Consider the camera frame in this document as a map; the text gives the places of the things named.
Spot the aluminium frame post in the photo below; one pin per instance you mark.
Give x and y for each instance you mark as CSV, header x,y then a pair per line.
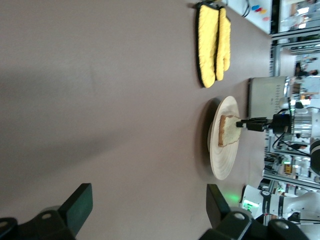
x,y
276,57

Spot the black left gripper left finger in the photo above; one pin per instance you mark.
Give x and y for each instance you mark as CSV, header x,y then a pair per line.
x,y
75,207

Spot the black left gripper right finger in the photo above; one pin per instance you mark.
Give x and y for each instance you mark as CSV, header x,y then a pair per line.
x,y
217,207

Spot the brown table cover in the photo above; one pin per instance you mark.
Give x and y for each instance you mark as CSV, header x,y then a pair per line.
x,y
100,100

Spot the round light wooden plate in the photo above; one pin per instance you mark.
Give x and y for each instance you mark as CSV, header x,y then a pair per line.
x,y
225,162

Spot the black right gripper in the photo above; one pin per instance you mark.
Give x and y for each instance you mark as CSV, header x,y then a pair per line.
x,y
282,123

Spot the brown-crusted bread slice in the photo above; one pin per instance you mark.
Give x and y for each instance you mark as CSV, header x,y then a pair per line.
x,y
228,132

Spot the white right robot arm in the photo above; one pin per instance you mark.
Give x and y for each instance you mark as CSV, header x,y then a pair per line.
x,y
302,122

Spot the beige chrome two-slot toaster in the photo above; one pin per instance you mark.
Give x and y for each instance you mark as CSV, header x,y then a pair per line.
x,y
265,97

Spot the yellow quilted oven mitt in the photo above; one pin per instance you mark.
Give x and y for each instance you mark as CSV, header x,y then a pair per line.
x,y
223,37
207,45

